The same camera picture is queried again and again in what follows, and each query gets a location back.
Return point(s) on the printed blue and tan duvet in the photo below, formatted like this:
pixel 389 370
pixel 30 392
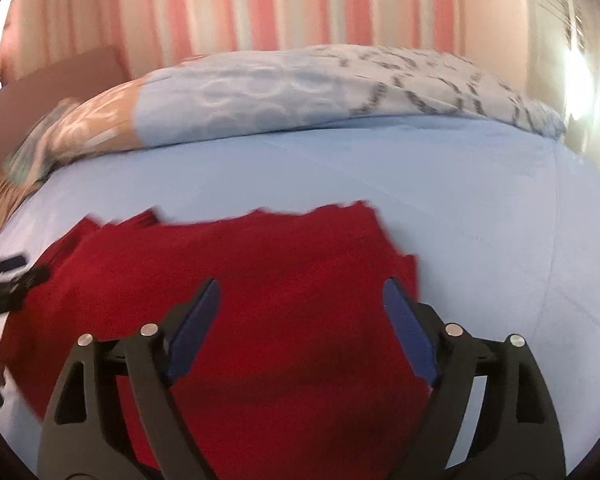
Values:
pixel 280 95

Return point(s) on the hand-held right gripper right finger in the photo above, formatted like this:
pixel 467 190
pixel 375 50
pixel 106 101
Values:
pixel 410 335

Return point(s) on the brown headboard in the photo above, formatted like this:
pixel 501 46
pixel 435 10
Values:
pixel 55 85

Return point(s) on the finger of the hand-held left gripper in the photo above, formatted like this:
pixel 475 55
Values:
pixel 5 265
pixel 25 280

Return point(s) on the light blue quilted bed sheet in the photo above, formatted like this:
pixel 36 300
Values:
pixel 480 210

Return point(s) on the white wardrobe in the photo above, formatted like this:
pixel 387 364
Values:
pixel 580 85

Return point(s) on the plaid pillow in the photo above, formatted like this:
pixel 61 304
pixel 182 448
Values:
pixel 30 160

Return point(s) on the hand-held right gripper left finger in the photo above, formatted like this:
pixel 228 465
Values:
pixel 195 335

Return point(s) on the red knitted sweater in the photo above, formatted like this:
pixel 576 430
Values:
pixel 280 285

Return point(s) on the brown cloth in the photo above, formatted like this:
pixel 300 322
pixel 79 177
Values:
pixel 0 205

